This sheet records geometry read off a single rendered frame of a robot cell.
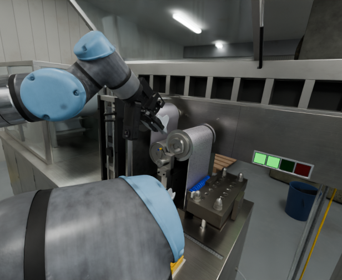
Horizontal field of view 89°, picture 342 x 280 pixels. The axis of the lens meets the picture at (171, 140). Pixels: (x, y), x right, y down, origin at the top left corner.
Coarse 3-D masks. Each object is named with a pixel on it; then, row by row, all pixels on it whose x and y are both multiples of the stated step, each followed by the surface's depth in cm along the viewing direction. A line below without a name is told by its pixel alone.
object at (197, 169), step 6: (210, 150) 97; (198, 156) 85; (204, 156) 92; (192, 162) 81; (198, 162) 87; (204, 162) 93; (192, 168) 83; (198, 168) 89; (204, 168) 96; (192, 174) 84; (198, 174) 91; (204, 174) 98; (192, 180) 86; (198, 180) 92; (186, 186) 83; (192, 186) 88; (186, 192) 84
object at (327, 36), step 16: (320, 0) 221; (336, 0) 211; (320, 16) 223; (336, 16) 213; (320, 32) 225; (336, 32) 215; (304, 48) 239; (320, 48) 227; (336, 48) 217; (272, 176) 323; (288, 176) 304; (336, 192) 262
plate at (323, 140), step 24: (192, 120) 110; (216, 120) 101; (240, 120) 93; (264, 120) 86; (288, 120) 80; (312, 120) 75; (336, 120) 70; (216, 144) 104; (240, 144) 95; (264, 144) 88; (288, 144) 82; (312, 144) 76; (336, 144) 72; (336, 168) 73
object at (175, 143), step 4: (172, 140) 79; (176, 140) 78; (180, 140) 77; (172, 144) 80; (176, 144) 78; (180, 144) 77; (172, 148) 80; (176, 148) 79; (180, 148) 77; (184, 148) 78; (180, 152) 78
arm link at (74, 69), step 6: (72, 66) 37; (78, 66) 37; (72, 72) 37; (78, 72) 37; (84, 72) 37; (84, 78) 37; (90, 78) 38; (90, 84) 38; (96, 84) 39; (90, 90) 39; (96, 90) 40; (90, 96) 40
